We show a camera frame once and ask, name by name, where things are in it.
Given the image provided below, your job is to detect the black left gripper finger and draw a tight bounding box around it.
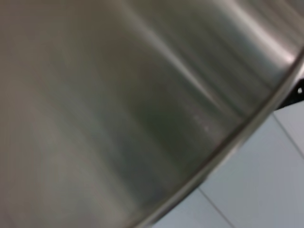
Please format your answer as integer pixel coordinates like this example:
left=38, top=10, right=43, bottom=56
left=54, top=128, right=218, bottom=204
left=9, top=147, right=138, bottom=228
left=274, top=78, right=304, bottom=111

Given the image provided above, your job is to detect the stainless steel mixing bowl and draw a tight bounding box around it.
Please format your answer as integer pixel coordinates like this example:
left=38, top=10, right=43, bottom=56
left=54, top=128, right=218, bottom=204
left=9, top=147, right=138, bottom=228
left=0, top=0, right=304, bottom=228

